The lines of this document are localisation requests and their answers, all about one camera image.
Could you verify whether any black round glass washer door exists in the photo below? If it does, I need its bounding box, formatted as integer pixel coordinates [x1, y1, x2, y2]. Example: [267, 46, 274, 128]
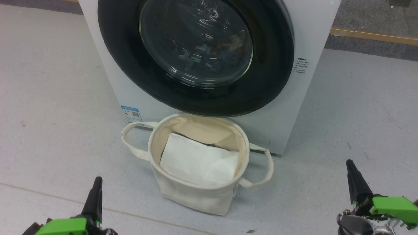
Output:
[97, 0, 294, 117]

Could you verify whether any white front-load washing machine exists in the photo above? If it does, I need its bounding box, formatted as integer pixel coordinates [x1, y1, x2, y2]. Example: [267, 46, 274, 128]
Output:
[78, 0, 342, 156]

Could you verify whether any cream canvas laundry basket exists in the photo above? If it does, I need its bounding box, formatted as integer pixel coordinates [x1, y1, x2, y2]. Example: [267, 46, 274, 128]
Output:
[121, 113, 274, 216]

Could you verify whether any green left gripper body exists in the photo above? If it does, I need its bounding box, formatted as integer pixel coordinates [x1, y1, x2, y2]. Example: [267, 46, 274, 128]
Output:
[34, 218, 88, 235]

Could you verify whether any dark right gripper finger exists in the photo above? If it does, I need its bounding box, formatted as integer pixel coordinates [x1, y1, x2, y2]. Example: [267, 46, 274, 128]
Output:
[346, 159, 373, 205]

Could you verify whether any white folded sheet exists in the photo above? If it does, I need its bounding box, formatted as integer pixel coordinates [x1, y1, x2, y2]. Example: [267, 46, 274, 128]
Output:
[159, 133, 239, 186]

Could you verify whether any blue energy label sticker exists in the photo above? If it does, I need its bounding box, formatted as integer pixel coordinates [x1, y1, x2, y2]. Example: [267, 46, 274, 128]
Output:
[120, 105, 143, 123]

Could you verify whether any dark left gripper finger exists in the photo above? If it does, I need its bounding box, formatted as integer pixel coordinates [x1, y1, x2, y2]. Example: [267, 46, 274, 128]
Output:
[81, 177, 103, 226]

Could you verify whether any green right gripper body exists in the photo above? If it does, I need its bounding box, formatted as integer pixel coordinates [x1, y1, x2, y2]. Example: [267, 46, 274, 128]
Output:
[372, 196, 418, 229]

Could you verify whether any small printed text label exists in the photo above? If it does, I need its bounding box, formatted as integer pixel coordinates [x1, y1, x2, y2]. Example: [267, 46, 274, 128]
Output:
[295, 58, 309, 74]

